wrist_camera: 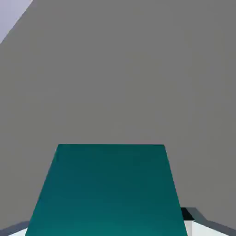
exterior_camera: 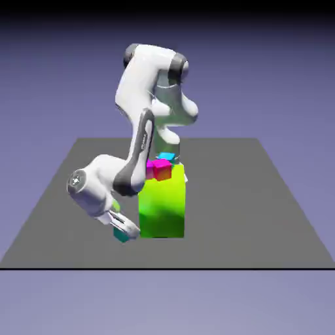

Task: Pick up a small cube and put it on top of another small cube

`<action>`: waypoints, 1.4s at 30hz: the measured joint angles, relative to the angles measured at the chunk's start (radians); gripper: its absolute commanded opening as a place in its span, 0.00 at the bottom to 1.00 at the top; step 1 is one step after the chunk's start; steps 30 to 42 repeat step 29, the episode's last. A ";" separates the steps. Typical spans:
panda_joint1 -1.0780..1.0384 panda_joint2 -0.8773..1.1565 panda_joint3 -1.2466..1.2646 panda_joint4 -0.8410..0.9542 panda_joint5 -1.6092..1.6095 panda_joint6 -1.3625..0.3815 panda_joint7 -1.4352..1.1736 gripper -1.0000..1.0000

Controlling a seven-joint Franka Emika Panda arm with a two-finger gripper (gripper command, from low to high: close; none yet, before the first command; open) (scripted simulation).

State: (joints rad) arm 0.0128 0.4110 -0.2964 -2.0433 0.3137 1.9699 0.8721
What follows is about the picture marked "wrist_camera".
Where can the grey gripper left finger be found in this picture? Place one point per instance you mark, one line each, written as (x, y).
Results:
(17, 229)

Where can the small teal cube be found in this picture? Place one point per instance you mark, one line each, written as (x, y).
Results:
(108, 191)

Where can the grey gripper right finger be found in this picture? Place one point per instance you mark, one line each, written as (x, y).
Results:
(201, 226)

